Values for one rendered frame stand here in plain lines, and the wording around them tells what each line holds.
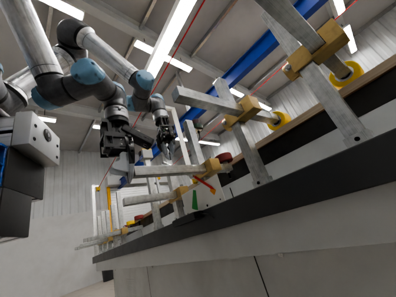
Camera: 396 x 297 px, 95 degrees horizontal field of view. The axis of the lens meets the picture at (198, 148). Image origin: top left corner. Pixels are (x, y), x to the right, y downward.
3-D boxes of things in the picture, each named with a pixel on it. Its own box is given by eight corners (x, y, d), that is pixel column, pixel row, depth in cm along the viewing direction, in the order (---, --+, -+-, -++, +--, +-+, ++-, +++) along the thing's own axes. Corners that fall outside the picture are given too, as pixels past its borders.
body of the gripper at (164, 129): (161, 136, 81) (155, 114, 85) (157, 145, 87) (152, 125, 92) (177, 135, 84) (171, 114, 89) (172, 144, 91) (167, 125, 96)
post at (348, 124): (376, 145, 34) (268, 2, 53) (355, 154, 37) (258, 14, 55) (379, 146, 36) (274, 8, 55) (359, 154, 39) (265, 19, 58)
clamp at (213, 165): (213, 170, 68) (208, 158, 70) (193, 182, 77) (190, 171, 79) (223, 169, 71) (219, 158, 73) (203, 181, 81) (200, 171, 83)
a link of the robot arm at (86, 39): (71, 1, 77) (162, 76, 80) (73, 27, 86) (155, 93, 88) (44, 4, 70) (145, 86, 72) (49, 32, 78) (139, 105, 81)
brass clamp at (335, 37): (344, 30, 38) (330, 15, 40) (286, 78, 47) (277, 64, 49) (352, 42, 42) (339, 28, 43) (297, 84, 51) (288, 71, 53)
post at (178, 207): (181, 225, 85) (161, 137, 104) (177, 227, 87) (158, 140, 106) (187, 223, 87) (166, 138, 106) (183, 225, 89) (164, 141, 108)
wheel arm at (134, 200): (125, 207, 71) (124, 196, 73) (122, 208, 74) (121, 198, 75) (208, 193, 98) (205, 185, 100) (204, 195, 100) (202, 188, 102)
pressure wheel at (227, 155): (230, 175, 74) (221, 150, 78) (218, 182, 79) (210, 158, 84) (243, 174, 79) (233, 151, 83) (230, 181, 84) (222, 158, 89)
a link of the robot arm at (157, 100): (145, 101, 98) (161, 103, 102) (149, 118, 93) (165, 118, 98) (149, 91, 92) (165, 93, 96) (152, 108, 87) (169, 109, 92)
